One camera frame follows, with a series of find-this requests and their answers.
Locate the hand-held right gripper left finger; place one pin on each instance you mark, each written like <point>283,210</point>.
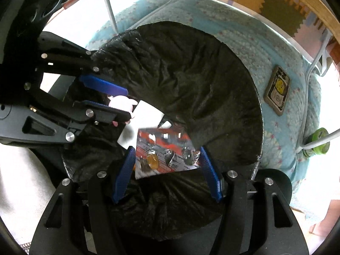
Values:
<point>123,176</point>

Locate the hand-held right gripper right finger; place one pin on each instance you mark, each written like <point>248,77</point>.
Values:
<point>211,175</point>

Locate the red silver blister pack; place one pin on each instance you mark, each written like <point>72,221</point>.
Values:
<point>164,148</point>

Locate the colourful foam puzzle mat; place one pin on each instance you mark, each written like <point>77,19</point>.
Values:
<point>287,8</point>

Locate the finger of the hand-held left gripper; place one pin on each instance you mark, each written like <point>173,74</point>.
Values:
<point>106,86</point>
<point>106,111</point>

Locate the green round container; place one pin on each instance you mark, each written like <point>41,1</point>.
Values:
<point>317,142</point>

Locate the pink toy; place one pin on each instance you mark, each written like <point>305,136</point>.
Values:
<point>120,102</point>

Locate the mattress label patch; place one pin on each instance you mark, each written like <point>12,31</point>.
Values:
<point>277,90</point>

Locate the trash bin with black bag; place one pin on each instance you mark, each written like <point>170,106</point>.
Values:
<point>199,85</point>

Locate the bed with blue sheet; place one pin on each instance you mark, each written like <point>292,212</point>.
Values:
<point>279,143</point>

